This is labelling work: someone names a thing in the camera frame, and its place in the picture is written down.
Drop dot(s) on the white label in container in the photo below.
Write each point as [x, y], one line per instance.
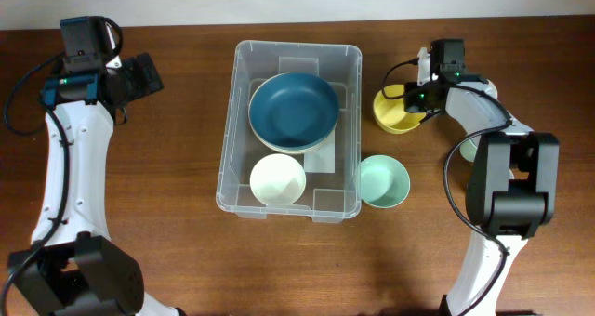
[322, 158]

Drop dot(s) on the mint green bowl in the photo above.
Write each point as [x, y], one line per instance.
[385, 182]

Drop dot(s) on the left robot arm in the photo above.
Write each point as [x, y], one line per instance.
[72, 267]

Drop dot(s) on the mint green cup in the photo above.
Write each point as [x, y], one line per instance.
[468, 150]

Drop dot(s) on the yellow bowl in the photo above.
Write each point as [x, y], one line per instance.
[391, 116]

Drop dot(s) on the white bowl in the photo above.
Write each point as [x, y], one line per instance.
[277, 179]

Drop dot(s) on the clear plastic storage container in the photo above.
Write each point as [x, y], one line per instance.
[327, 198]

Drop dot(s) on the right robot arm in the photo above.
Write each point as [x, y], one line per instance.
[511, 190]

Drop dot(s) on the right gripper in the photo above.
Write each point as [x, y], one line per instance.
[410, 103]

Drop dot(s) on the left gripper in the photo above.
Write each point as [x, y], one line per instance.
[143, 86]

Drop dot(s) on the dark blue plate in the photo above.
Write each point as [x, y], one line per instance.
[294, 94]

